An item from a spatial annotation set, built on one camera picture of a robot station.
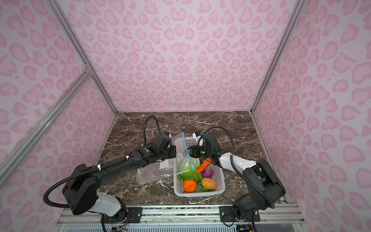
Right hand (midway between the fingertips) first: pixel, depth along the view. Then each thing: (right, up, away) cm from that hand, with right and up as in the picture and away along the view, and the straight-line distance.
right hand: (188, 149), depth 84 cm
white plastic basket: (-5, -20, -9) cm, 22 cm away
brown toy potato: (+11, -17, -6) cm, 21 cm away
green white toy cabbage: (0, -9, -8) cm, 12 cm away
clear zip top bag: (-17, -14, +5) cm, 23 cm away
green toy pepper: (+7, -20, -4) cm, 21 cm away
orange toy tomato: (+1, -18, -8) cm, 19 cm away
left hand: (-6, 0, -1) cm, 6 cm away
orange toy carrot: (+10, -8, -1) cm, 13 cm away
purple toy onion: (+11, -12, -4) cm, 17 cm away
